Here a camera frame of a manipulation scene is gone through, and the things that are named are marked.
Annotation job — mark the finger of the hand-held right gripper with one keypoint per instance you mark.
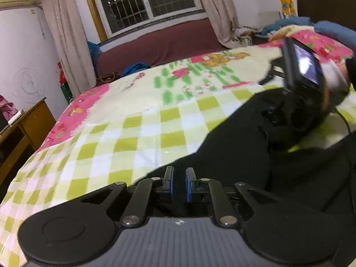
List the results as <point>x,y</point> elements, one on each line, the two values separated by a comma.
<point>274,71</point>

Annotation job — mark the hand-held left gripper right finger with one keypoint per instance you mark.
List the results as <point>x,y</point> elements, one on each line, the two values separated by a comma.
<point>189,185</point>

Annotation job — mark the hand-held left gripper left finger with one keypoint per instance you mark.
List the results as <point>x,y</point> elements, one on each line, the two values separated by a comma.
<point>170,182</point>

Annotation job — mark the black pants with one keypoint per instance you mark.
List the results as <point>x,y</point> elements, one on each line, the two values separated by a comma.
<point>244,144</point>

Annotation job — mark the person's right hand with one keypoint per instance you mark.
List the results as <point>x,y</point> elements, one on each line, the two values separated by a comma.
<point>335,75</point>

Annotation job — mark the pile of light cloth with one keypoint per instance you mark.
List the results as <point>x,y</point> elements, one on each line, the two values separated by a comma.
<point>247,34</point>

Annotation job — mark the blue quilt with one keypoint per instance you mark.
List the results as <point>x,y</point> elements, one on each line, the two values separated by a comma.
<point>325,27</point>

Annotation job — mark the yellow bag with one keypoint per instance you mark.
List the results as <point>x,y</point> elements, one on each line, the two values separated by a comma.
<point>288,7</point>

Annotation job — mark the printed checkered blanket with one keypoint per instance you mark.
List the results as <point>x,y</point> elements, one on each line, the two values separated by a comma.
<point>125,122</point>

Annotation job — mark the beige curtain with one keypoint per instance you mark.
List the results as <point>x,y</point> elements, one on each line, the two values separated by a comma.
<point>68,39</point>
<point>219,8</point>

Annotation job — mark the blue cloth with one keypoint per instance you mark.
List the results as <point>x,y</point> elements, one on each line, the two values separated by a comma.
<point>136,68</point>

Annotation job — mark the red and green bag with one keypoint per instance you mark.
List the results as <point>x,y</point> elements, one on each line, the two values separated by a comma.
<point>64,80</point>

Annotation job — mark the blue bag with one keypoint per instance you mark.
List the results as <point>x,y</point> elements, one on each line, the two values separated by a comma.
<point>93,51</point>

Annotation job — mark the barred window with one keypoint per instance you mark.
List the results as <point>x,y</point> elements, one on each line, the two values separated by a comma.
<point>139,0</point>

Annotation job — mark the wooden desk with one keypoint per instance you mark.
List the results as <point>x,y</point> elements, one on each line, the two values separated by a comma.
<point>25,133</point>

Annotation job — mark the pink cloth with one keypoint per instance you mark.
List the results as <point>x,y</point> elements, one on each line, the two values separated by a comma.
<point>6,107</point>

